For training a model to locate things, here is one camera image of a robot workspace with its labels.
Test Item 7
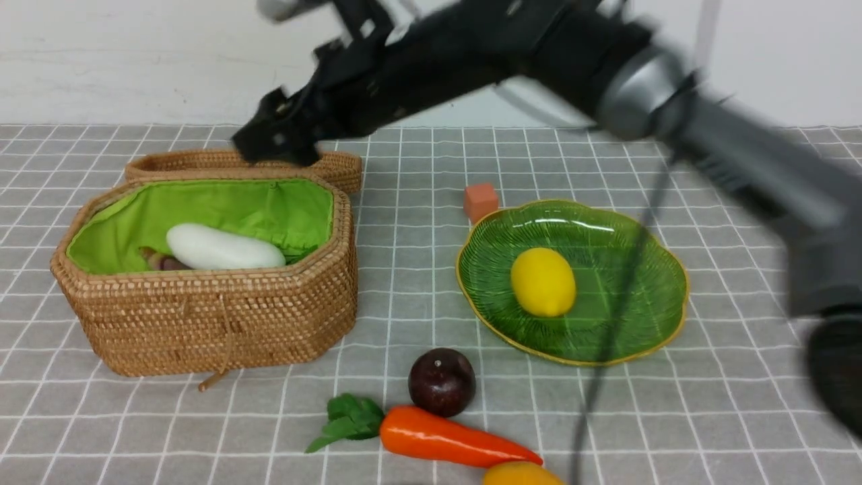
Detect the dark purple plum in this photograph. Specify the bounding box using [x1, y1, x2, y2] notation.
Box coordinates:
[407, 348, 476, 418]

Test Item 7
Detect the purple eggplant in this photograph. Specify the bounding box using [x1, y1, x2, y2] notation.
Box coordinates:
[138, 247, 191, 272]

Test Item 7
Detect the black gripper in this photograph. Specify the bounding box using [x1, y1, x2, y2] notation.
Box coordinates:
[231, 0, 539, 168]

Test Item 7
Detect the orange mango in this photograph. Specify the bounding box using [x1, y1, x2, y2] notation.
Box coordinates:
[482, 461, 564, 485]

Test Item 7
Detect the woven wicker basket green lining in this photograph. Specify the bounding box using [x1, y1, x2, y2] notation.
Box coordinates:
[51, 170, 359, 392]

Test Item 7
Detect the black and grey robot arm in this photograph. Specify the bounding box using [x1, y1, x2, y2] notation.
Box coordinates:
[233, 1, 861, 438]

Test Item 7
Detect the grey checked tablecloth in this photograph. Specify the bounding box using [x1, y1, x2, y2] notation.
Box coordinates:
[1, 125, 860, 484]

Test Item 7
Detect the black cable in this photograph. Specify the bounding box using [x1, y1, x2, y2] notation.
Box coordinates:
[568, 74, 701, 485]

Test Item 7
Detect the small orange cube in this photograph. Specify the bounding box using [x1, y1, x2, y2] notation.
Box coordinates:
[463, 183, 500, 225]

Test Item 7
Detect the woven wicker basket lid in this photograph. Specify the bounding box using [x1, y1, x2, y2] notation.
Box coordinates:
[125, 150, 363, 195]

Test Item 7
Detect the white radish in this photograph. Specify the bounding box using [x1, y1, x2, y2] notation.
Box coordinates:
[166, 223, 287, 270]

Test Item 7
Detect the green glass leaf plate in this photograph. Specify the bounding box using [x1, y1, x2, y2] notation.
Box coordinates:
[455, 199, 690, 366]

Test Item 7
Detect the orange carrot with green leaves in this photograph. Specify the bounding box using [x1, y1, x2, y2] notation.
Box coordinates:
[304, 393, 544, 469]

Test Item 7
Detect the yellow lemon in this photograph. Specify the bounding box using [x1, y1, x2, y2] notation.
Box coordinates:
[509, 247, 576, 317]

